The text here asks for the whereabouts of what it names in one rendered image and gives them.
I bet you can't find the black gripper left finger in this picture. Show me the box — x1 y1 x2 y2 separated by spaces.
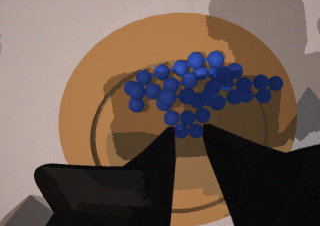
33 127 176 226

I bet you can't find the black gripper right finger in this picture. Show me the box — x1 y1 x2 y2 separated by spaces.
203 123 320 226

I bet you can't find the round tan bead board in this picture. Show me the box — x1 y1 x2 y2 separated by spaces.
59 13 297 226

